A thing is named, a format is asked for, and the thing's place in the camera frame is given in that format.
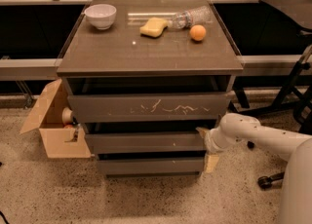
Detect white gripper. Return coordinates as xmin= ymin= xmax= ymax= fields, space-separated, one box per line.
xmin=196 ymin=128 xmax=228 ymax=173

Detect grey drawer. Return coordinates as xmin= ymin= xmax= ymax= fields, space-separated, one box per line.
xmin=85 ymin=131 xmax=206 ymax=154
xmin=68 ymin=93 xmax=229 ymax=123
xmin=97 ymin=158 xmax=204 ymax=175

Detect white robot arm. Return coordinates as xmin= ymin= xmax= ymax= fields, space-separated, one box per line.
xmin=197 ymin=113 xmax=312 ymax=224

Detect grey top drawer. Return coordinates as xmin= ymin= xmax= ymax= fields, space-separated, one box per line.
xmin=68 ymin=93 xmax=229 ymax=123

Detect grey bottom drawer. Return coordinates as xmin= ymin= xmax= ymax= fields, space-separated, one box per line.
xmin=97 ymin=158 xmax=204 ymax=175

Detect grey drawer cabinet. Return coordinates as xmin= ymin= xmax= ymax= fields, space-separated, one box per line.
xmin=58 ymin=0 xmax=243 ymax=164

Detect open cardboard box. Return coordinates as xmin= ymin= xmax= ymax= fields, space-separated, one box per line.
xmin=20 ymin=79 xmax=91 ymax=159

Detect orange fruit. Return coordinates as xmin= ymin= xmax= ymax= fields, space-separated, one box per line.
xmin=190 ymin=25 xmax=206 ymax=41

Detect clear plastic bottle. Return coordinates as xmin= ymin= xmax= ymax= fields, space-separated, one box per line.
xmin=168 ymin=6 xmax=211 ymax=29

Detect yellow sponge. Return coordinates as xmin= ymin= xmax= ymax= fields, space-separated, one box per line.
xmin=139 ymin=18 xmax=168 ymax=38

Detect red item in box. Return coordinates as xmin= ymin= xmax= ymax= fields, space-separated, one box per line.
xmin=64 ymin=124 xmax=74 ymax=129

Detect white cup in box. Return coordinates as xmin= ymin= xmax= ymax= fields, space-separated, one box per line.
xmin=61 ymin=107 xmax=73 ymax=125

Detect black office chair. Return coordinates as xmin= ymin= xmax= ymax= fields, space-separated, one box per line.
xmin=227 ymin=0 xmax=312 ymax=191

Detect white bowl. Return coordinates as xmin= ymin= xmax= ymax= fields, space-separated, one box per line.
xmin=84 ymin=4 xmax=117 ymax=30

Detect black cable on floor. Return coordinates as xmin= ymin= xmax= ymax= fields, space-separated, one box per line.
xmin=0 ymin=210 xmax=10 ymax=224

